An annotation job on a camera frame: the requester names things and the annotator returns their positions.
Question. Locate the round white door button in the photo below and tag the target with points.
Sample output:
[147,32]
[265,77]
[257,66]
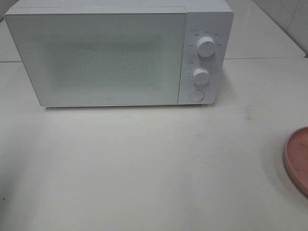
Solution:
[197,95]

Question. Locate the white microwave knob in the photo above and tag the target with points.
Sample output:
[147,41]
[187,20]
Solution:
[201,76]
[206,46]

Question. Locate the pink round plate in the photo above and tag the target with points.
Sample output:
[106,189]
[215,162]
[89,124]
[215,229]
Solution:
[295,159]

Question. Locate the white microwave oven body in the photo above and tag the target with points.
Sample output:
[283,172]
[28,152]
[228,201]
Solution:
[202,18]

